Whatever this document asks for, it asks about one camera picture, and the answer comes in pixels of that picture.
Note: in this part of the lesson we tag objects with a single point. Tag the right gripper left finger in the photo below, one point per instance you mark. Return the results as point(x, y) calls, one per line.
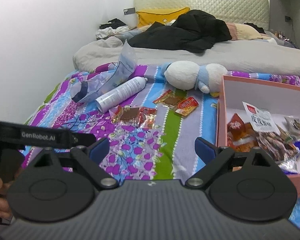
point(87, 163)

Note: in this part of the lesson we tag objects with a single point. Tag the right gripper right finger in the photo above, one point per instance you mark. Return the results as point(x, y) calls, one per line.
point(216, 159)

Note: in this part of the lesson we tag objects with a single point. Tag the orange snack packet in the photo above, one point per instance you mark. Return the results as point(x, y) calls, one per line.
point(240, 135)

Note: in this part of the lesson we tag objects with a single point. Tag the white red label snack packet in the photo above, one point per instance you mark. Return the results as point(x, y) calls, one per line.
point(260, 119)

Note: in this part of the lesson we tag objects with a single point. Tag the clear brown tofu snack packet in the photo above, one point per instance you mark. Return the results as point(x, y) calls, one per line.
point(279, 146)

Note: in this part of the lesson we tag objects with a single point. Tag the blue spicy cabbage snack bag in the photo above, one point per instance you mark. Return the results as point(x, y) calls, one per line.
point(290, 167)

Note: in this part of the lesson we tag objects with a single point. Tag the clear dark snack packet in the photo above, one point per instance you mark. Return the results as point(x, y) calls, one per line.
point(293, 125)

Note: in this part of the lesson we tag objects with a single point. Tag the person left hand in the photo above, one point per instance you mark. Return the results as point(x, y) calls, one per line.
point(5, 210)

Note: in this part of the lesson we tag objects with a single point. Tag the white spray can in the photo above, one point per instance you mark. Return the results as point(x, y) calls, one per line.
point(121, 93)

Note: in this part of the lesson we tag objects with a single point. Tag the pink cardboard box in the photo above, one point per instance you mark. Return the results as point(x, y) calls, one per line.
point(264, 104)

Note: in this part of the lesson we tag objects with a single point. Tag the small red yellow snack packet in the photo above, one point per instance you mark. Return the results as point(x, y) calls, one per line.
point(186, 106)

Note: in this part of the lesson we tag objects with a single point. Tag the floral purple bedsheet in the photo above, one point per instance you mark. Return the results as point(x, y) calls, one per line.
point(166, 151)

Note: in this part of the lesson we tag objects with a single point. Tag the red crumpled snack wrapper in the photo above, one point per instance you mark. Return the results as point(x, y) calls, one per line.
point(142, 117)

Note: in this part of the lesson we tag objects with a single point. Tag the clear blue plastic pouch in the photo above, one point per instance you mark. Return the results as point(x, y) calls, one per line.
point(90, 89)

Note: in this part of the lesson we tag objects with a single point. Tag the brown dried meat packet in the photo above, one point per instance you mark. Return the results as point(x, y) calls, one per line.
point(169, 99)

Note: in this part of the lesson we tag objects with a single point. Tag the white blue plush toy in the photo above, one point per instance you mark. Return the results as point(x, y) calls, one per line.
point(187, 75)

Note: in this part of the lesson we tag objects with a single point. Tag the grey duvet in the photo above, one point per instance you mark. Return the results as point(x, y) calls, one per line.
point(244, 56)

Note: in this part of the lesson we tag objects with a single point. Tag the beige pink pillow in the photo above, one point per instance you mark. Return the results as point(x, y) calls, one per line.
point(245, 32)

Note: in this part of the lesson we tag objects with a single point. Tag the black clothing pile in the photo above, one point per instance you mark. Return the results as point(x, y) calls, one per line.
point(195, 32)

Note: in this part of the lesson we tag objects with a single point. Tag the yellow pillow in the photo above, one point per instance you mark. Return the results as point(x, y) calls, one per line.
point(149, 16)

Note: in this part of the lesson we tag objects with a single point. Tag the cream quilted headboard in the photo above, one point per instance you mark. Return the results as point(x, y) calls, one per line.
point(233, 11)

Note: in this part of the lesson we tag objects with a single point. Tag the clothes heap by wall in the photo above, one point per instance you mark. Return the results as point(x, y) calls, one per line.
point(111, 28)

